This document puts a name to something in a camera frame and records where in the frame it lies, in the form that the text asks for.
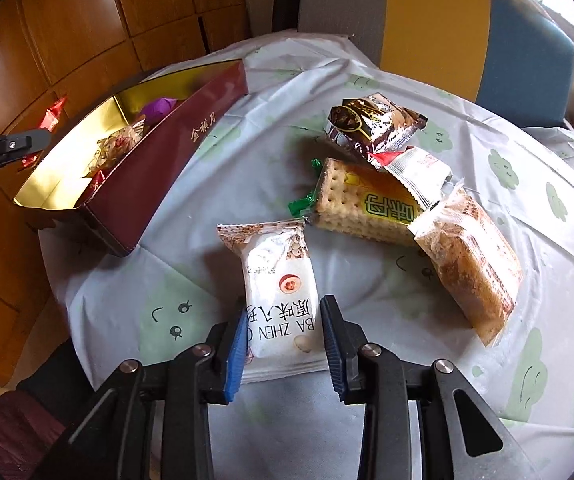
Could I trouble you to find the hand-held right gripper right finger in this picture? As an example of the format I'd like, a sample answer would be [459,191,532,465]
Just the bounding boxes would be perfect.
[319,295,538,480]

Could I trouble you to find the grey yellow blue chair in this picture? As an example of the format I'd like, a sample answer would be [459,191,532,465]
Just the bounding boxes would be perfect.
[297,0,574,128]

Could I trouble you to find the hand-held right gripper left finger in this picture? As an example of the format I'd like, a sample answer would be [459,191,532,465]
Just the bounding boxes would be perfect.
[37,307,250,480]

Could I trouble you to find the white tablecloth green cloud print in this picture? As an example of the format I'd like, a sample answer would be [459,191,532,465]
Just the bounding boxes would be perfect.
[39,30,574,480]

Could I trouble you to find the clear packet brown cake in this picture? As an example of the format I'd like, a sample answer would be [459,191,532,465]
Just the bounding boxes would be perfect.
[409,184,525,347]

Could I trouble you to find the white cake packet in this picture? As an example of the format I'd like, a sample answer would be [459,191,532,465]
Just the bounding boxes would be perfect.
[217,220,320,385]

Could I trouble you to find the brown gold snack packet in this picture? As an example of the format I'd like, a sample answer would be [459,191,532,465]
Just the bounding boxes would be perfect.
[324,92,428,155]

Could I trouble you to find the purple snack packet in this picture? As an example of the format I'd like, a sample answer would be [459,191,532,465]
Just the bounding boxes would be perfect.
[139,97,180,126]

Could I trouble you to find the red candy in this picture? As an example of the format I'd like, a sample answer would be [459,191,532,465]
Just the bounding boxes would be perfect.
[21,96,68,168]
[86,167,110,193]

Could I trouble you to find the maroon tin box gold inside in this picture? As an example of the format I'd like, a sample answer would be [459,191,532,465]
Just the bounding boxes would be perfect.
[13,58,248,257]

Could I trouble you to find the green candy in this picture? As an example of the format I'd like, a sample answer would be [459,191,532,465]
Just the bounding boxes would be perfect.
[288,159,324,217]

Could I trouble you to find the red and white snack packet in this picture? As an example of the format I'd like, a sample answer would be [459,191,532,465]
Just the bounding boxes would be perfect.
[367,146,454,211]

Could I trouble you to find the clear patterned snack packet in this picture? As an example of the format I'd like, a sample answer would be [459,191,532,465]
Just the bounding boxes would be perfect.
[84,122,145,178]

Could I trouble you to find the dark red cloth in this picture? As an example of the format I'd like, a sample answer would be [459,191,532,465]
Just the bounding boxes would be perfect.
[0,390,68,480]

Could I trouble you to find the cracker packet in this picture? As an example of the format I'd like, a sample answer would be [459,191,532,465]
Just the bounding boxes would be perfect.
[307,157,425,247]

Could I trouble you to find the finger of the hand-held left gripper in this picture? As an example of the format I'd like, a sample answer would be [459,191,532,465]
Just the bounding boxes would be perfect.
[0,129,52,181]

